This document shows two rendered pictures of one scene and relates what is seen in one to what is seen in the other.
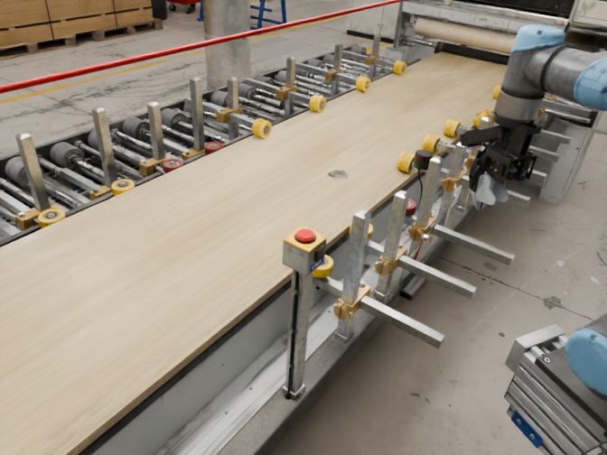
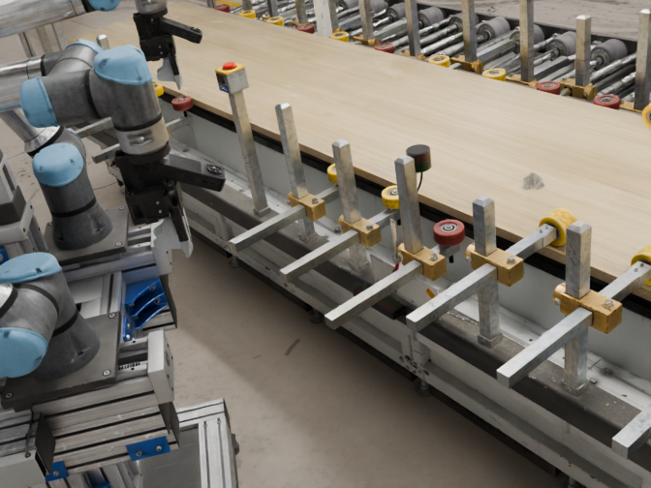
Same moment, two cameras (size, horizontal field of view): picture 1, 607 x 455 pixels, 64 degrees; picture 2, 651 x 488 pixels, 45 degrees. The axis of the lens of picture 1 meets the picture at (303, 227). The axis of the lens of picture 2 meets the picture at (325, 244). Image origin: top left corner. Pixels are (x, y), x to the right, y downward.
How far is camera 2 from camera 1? 285 cm
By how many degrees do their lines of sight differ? 89
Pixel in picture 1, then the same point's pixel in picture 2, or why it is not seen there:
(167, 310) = (305, 114)
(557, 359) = (118, 212)
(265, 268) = not seen: hidden behind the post
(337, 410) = (399, 417)
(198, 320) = not seen: hidden behind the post
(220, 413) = (278, 202)
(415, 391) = not seen: outside the picture
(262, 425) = (241, 200)
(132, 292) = (330, 102)
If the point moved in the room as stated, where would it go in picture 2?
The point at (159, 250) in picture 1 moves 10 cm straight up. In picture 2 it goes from (380, 103) to (377, 76)
